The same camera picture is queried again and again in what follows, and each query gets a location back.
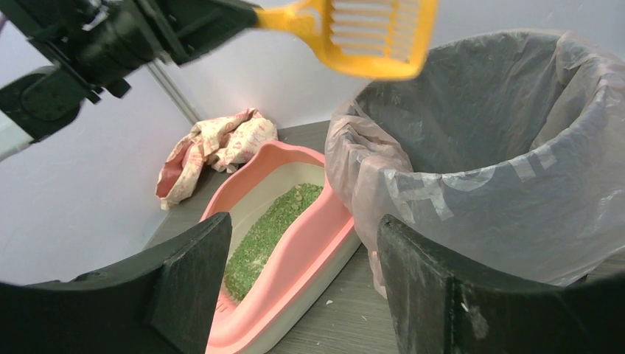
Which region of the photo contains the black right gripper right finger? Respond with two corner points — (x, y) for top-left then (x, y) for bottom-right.
(377, 215), (624, 353)

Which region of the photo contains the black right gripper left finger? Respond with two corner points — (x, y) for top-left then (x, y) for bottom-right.
(1, 212), (232, 353)

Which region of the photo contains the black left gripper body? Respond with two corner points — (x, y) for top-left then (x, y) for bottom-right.
(1, 1), (164, 98)

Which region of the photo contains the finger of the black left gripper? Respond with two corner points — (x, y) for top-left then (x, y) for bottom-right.
(146, 0), (259, 65)

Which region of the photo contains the pink litter box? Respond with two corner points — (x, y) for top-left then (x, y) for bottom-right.
(204, 141), (360, 353)

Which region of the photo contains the pink plastic trash bag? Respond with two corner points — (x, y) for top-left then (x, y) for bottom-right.
(325, 29), (624, 295)

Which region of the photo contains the orange litter scoop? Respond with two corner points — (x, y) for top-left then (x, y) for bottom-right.
(255, 0), (438, 81)

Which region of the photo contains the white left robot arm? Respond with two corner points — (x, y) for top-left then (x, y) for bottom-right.
(1, 0), (259, 143)

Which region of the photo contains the green cat litter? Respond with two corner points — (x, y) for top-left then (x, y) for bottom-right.
(223, 183), (323, 302)

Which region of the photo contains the pink floral cloth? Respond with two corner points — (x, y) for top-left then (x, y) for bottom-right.
(155, 108), (278, 210)

